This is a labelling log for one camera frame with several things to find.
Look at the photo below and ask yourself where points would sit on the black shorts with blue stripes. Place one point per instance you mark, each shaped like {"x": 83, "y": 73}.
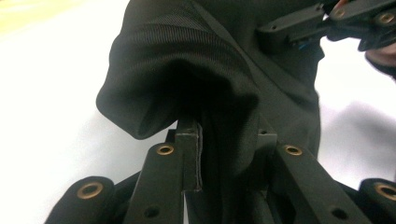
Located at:
{"x": 218, "y": 77}

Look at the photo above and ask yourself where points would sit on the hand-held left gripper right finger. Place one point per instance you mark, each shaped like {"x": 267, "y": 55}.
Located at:
{"x": 267, "y": 140}

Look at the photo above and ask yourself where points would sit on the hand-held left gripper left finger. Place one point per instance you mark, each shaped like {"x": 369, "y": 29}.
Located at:
{"x": 188, "y": 155}

